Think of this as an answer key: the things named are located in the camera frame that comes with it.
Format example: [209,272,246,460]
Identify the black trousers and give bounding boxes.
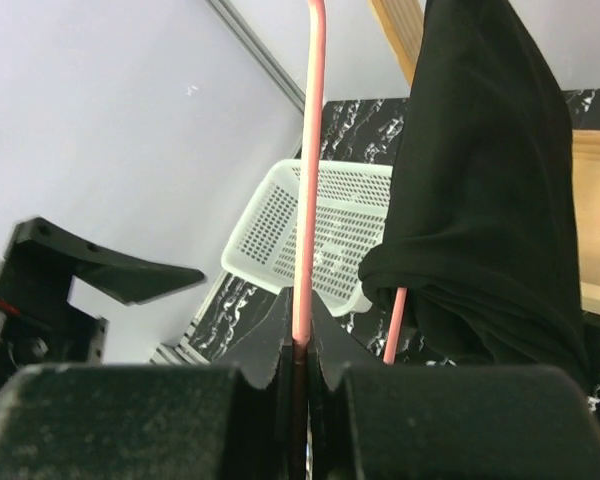
[359,1,589,382]

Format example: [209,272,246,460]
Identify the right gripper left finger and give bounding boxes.
[0,288,305,479]

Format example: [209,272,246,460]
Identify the pink wire hanger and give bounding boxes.
[289,0,411,366]

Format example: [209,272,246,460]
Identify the aluminium corner post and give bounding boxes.
[207,0,305,112]

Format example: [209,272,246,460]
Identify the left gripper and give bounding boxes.
[0,217,205,387]

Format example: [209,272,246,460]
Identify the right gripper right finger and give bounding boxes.
[308,297,600,479]

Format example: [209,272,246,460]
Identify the black marbled mat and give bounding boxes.
[175,89,600,414]

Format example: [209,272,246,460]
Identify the white plastic basket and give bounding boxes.
[221,159,392,317]

